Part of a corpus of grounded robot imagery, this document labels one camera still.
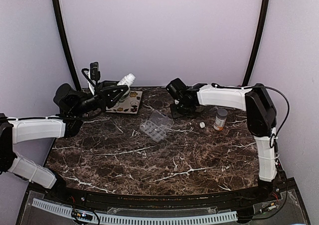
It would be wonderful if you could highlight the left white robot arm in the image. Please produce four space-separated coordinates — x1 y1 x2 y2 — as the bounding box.
0 81 129 203

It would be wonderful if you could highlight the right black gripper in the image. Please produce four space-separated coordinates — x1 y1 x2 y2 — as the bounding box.
170 101 196 119

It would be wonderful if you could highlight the white slotted cable duct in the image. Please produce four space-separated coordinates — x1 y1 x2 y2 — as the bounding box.
31 198 238 225

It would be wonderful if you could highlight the small white pill bottle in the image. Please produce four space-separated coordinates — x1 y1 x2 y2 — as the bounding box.
117 73 136 87

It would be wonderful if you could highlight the floral square plate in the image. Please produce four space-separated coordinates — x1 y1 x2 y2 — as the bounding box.
106 90 143 114

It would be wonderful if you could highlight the right black frame post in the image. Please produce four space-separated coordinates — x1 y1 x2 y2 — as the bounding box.
242 0 269 86

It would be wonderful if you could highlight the clear plastic pill organizer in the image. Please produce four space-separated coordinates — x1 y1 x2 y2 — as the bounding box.
140 110 174 142

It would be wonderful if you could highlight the green ceramic bowl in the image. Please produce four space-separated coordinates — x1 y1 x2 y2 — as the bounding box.
118 88 130 103

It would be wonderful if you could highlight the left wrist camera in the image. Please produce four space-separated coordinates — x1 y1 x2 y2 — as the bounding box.
81 61 101 95

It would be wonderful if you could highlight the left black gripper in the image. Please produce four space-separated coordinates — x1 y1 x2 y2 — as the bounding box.
70 80 128 117

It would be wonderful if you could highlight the small white bottle cap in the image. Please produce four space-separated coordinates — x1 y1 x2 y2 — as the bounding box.
199 122 205 128

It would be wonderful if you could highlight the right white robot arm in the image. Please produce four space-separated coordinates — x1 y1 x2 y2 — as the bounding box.
165 78 286 202

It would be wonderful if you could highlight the orange pill bottle grey cap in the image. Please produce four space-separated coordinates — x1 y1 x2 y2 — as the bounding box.
213 108 228 131

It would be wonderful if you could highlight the left black frame post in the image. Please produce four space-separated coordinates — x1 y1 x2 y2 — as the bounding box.
52 0 81 91

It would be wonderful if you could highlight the beige ceramic mug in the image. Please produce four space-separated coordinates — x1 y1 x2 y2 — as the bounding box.
195 105 205 113

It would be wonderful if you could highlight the black frame post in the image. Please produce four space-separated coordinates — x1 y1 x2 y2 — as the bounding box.
52 0 81 91
242 0 269 86

